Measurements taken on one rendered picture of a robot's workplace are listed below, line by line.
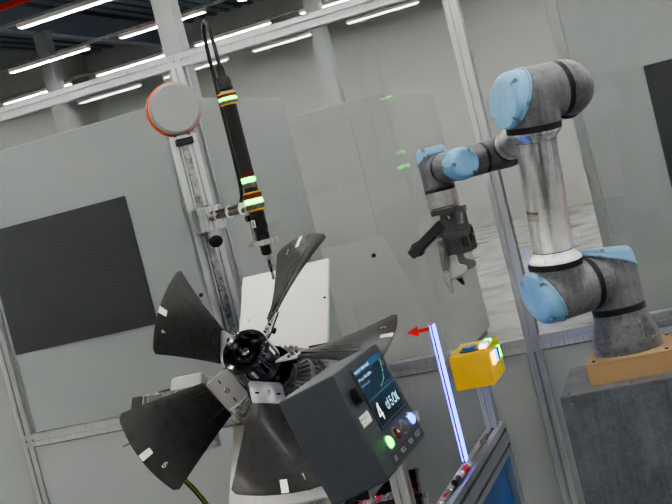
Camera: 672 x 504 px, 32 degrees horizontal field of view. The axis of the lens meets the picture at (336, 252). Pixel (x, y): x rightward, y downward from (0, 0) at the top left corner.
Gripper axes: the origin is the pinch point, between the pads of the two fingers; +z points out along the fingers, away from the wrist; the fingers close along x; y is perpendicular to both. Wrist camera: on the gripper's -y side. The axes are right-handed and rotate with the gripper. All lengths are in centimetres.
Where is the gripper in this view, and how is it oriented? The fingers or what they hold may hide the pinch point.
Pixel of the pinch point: (455, 288)
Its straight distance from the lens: 290.3
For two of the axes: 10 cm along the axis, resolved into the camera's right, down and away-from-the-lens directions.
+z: 2.4, 9.7, 0.5
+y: 9.2, -2.1, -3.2
